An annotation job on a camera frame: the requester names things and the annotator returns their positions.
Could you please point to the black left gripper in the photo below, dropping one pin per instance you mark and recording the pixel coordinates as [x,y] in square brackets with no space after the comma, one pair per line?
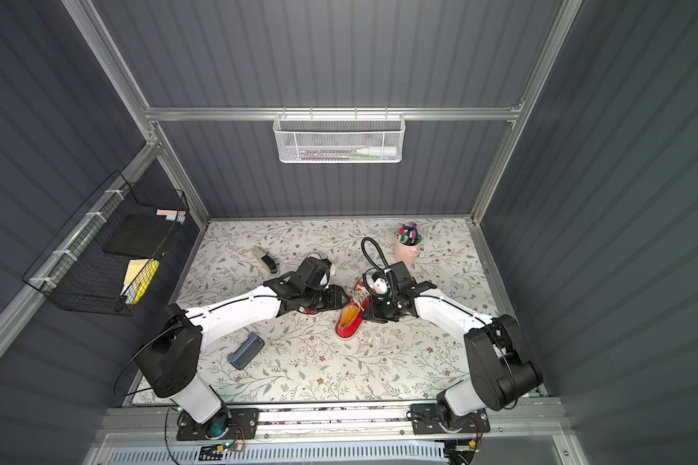
[332,296]

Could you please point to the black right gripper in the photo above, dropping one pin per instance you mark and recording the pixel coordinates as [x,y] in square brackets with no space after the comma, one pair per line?
[375,308]

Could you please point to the yellow insole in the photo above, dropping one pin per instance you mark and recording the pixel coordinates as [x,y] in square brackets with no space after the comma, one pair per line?
[349,315]

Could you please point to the red sneaker one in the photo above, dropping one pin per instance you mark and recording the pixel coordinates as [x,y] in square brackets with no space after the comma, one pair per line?
[361,296]

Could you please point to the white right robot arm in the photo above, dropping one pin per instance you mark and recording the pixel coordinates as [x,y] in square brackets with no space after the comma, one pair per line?
[501,366]

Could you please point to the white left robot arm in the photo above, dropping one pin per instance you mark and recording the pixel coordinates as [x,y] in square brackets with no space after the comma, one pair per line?
[170,361]

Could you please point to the pink pen cup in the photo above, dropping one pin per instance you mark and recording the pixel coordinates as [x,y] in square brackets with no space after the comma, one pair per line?
[408,254]

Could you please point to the beige and black stapler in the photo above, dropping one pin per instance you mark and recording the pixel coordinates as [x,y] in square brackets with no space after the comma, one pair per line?
[264,259]

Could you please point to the coloured markers in cup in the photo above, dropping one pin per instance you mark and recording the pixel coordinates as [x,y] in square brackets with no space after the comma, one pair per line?
[409,235]

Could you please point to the grey blue calculator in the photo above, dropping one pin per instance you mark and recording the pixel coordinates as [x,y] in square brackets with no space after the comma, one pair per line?
[249,349]

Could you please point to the white marker in basket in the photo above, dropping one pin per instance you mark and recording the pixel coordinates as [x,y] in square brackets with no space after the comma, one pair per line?
[376,152]

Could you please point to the yellow sticky note pad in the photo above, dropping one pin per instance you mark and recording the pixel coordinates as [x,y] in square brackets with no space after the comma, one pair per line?
[139,275]

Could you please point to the black notebook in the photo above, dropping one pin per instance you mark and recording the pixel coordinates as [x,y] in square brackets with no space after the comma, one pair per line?
[142,237]

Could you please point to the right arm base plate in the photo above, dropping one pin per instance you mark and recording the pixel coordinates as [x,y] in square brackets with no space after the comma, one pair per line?
[431,418]

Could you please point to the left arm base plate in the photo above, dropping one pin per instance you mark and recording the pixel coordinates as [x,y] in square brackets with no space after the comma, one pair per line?
[227,425]

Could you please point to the white wire mesh basket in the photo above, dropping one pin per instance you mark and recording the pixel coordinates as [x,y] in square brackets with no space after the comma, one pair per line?
[331,141]

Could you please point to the black wire wall basket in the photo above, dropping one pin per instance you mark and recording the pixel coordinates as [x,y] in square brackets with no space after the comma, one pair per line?
[107,263]

